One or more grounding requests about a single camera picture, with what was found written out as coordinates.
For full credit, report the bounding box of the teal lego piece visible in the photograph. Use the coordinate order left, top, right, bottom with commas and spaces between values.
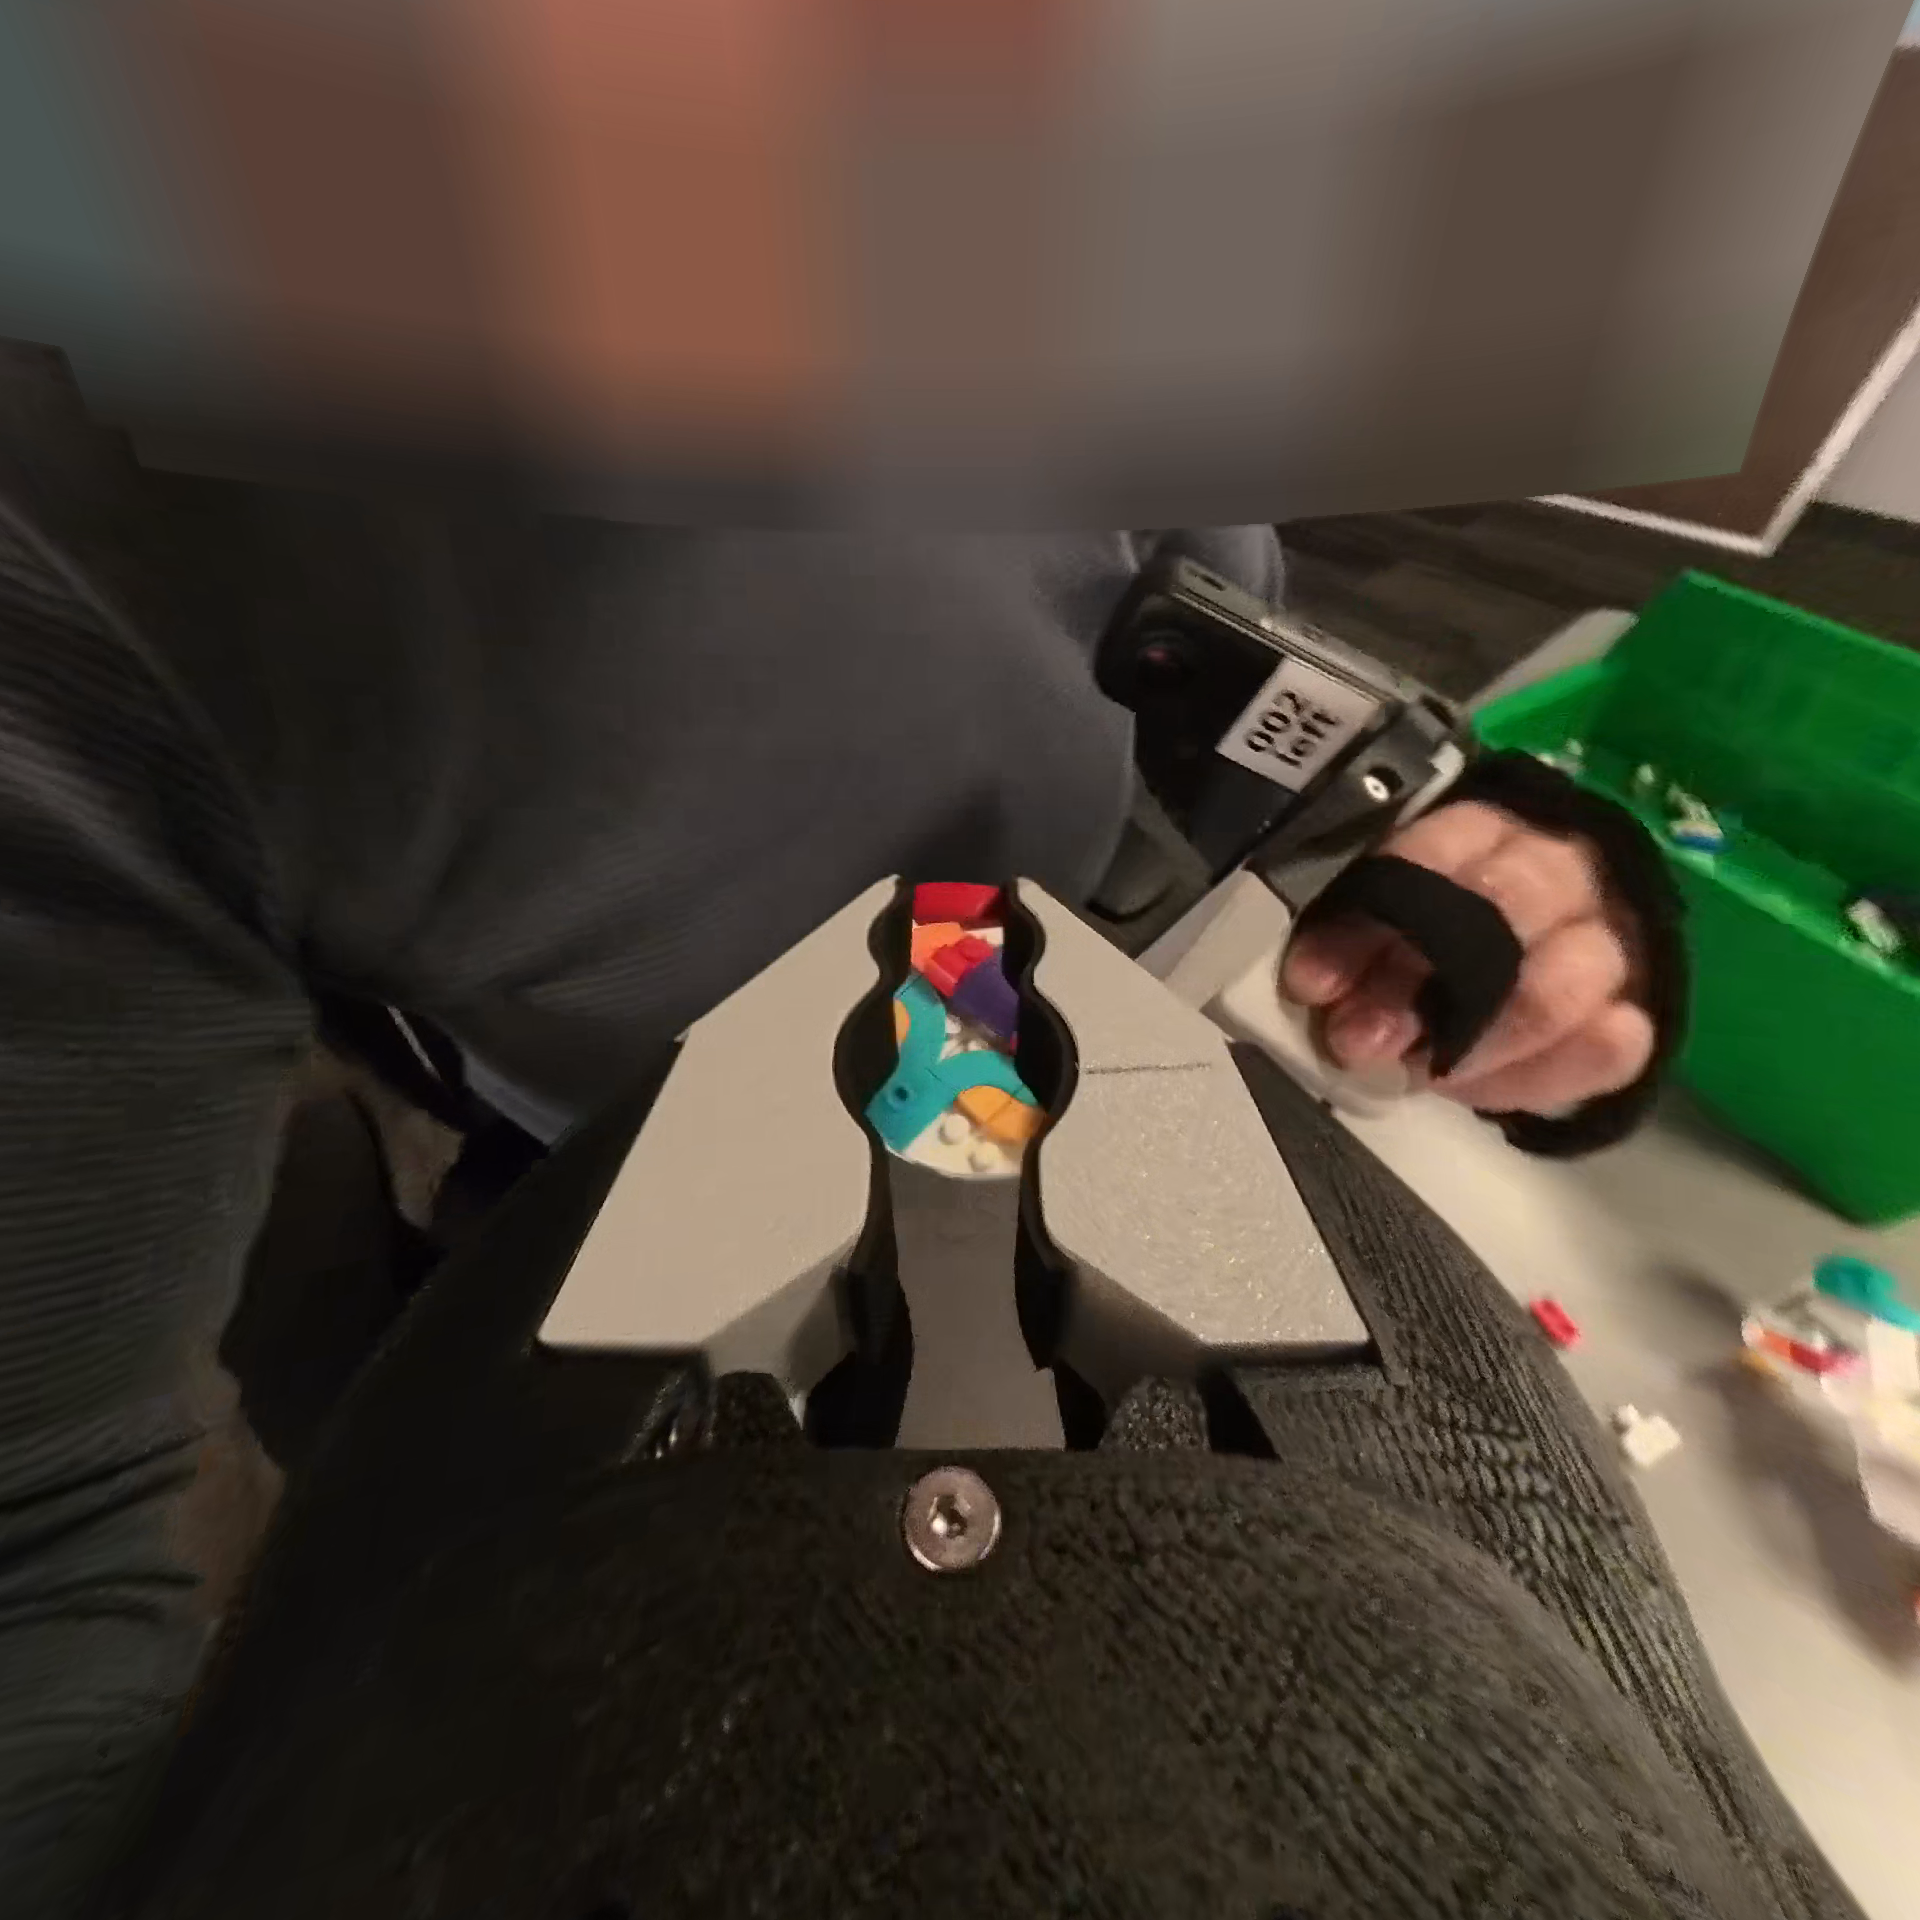
1810, 1256, 1920, 1334

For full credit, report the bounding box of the green plastic bin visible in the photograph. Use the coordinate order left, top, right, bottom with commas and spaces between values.
1468, 568, 1920, 1227

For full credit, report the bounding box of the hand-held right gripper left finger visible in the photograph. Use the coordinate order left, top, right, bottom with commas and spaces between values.
535, 873, 922, 1369

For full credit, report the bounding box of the person's left hand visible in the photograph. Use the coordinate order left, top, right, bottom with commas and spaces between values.
1280, 803, 1670, 1124

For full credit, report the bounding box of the person's grey sweater torso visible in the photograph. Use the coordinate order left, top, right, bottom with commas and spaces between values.
0, 344, 1295, 1920

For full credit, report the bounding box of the round colourful lego build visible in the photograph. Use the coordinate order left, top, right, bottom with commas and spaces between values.
863, 880, 1055, 1182

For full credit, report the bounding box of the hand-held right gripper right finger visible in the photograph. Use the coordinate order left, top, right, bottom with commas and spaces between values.
1008, 873, 1378, 1369

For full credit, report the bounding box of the pile of loose lego pieces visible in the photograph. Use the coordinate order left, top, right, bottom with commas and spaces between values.
1552, 731, 1920, 962

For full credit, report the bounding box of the white lego unicorn build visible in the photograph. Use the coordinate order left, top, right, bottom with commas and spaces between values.
1738, 1297, 1920, 1585

